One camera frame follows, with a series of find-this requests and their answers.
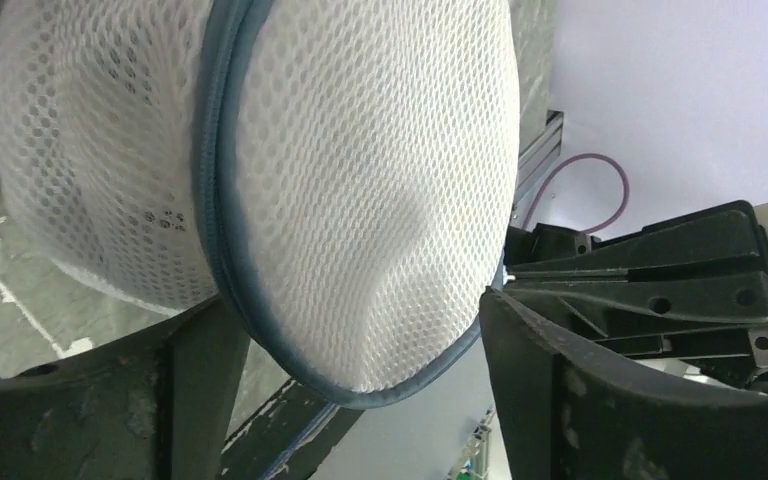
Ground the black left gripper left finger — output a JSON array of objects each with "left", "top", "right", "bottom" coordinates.
[{"left": 0, "top": 300, "right": 249, "bottom": 479}]

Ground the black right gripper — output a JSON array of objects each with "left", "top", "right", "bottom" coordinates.
[{"left": 504, "top": 200, "right": 768, "bottom": 394}]

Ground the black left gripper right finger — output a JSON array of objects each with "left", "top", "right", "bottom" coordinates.
[{"left": 479, "top": 289, "right": 768, "bottom": 479}]

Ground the white mesh blue-zip laundry bag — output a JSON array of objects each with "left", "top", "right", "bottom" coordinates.
[{"left": 0, "top": 1, "right": 519, "bottom": 409}]

